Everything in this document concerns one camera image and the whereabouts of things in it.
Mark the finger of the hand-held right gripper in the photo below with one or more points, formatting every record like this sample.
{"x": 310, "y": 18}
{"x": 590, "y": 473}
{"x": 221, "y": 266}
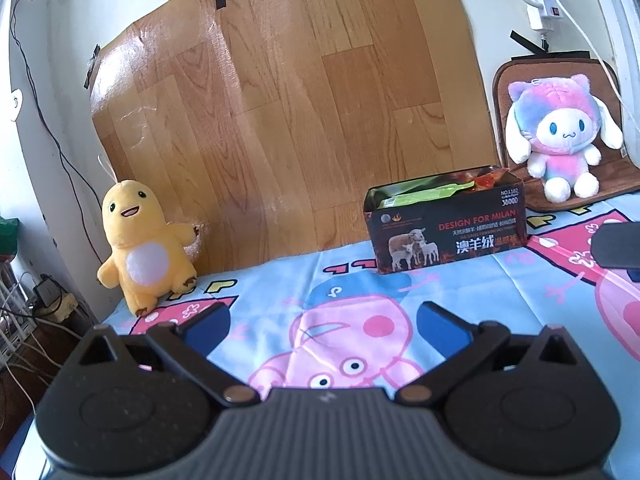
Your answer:
{"x": 617, "y": 245}

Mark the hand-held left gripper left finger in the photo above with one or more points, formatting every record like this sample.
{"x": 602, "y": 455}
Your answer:
{"x": 210, "y": 325}

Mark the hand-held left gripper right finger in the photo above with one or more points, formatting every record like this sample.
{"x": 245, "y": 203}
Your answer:
{"x": 440, "y": 325}

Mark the black printed cardboard box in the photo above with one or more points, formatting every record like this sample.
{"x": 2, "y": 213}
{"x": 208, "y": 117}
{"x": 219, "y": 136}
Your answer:
{"x": 450, "y": 240}

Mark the green snack packet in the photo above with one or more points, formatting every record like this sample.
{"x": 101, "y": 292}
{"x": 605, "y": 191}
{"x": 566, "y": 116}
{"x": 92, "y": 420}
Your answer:
{"x": 425, "y": 192}

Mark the red-orange snack packet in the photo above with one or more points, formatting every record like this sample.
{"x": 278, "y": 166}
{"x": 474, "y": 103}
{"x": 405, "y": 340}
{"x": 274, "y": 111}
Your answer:
{"x": 490, "y": 179}

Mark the cartoon pig printed blanket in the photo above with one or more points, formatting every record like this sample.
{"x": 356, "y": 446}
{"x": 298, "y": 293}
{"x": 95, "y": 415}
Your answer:
{"x": 310, "y": 290}

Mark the yellow plush toy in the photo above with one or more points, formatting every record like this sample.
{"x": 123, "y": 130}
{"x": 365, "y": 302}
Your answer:
{"x": 140, "y": 240}

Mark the pastel pink-blue plush toy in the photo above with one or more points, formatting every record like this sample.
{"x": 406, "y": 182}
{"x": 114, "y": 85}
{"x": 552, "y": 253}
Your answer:
{"x": 560, "y": 130}

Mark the beige power strip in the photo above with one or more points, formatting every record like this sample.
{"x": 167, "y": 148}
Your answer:
{"x": 62, "y": 306}

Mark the grey charger plug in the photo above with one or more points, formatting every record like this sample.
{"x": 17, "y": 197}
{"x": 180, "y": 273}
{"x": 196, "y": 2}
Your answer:
{"x": 46, "y": 292}

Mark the brown seat cushion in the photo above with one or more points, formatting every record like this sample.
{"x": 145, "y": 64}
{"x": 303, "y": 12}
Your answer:
{"x": 505, "y": 90}

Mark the white framed glass door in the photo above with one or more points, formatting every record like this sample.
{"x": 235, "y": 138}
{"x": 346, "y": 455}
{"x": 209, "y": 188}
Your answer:
{"x": 625, "y": 35}

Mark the green box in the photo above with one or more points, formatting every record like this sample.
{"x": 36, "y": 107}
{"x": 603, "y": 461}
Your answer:
{"x": 7, "y": 235}

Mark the wood-grain vinyl sheet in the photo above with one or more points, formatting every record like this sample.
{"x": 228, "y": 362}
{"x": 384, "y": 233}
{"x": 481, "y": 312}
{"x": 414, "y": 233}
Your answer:
{"x": 300, "y": 110}

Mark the white wall hook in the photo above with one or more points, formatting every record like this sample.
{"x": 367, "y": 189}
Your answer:
{"x": 15, "y": 105}

